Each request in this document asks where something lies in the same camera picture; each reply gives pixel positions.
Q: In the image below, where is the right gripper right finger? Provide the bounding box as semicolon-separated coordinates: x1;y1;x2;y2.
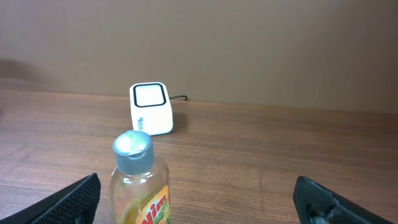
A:
293;176;392;224

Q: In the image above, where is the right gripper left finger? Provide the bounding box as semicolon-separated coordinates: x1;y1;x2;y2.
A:
1;173;101;224

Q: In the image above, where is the yellow Vim dish soap bottle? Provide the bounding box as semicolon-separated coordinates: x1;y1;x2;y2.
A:
109;130;172;224

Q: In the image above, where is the white barcode scanner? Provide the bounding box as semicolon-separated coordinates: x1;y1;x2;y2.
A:
129;82;174;136

